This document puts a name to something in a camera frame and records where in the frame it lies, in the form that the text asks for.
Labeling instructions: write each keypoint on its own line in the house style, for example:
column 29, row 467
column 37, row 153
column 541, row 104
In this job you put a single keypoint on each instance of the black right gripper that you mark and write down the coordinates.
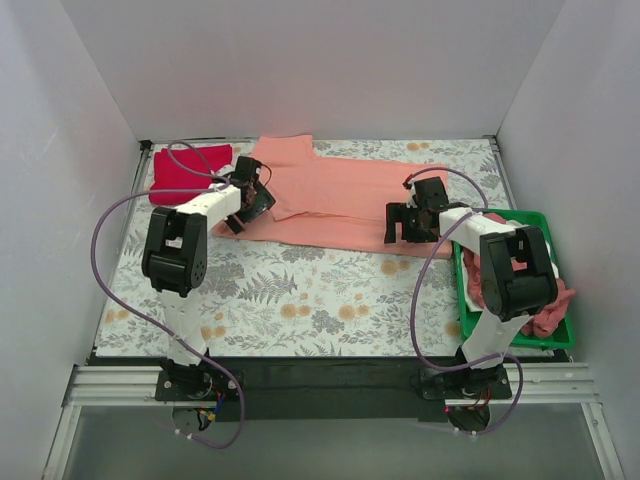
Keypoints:
column 406, row 225

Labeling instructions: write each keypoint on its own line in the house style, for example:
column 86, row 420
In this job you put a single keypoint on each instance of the folded red t shirt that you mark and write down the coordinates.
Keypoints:
column 172, row 182

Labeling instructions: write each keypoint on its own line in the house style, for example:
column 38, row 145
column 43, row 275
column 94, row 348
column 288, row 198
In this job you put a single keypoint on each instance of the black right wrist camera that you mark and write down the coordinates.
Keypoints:
column 429, row 194

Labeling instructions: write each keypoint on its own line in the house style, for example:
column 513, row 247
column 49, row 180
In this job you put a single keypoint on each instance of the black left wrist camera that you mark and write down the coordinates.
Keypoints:
column 247, row 170

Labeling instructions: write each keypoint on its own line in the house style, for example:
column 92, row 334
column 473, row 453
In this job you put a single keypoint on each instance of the dusty rose t shirt in tray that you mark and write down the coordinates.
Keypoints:
column 548, row 326

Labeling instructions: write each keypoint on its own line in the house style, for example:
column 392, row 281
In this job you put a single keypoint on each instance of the floral patterned table mat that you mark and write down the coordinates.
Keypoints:
column 261, row 298

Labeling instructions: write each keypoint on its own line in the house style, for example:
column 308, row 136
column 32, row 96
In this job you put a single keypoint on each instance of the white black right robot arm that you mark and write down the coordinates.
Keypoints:
column 517, row 278

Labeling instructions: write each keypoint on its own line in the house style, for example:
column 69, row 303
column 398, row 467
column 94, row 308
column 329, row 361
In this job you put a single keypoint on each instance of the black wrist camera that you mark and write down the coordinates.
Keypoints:
column 429, row 194
column 247, row 170

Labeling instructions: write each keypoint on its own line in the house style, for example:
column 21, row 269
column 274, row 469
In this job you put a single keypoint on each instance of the green plastic tray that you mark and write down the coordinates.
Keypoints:
column 543, row 331

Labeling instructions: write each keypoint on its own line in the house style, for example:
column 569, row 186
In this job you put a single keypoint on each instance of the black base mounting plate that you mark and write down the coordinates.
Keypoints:
column 296, row 388

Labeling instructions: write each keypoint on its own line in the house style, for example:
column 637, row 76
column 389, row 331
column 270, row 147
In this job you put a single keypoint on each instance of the aluminium frame rail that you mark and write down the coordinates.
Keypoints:
column 534, row 382

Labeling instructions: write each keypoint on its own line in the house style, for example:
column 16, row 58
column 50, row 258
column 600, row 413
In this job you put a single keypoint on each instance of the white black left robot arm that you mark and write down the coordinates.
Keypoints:
column 175, row 256

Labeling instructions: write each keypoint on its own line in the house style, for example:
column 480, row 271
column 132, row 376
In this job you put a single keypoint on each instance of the white t shirt in tray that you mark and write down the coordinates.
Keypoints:
column 473, row 294

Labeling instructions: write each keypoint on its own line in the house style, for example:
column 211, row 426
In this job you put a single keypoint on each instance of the salmon pink t shirt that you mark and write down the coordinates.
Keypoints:
column 328, row 202

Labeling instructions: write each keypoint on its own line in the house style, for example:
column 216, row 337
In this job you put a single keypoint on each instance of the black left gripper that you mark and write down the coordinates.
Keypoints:
column 255, row 209

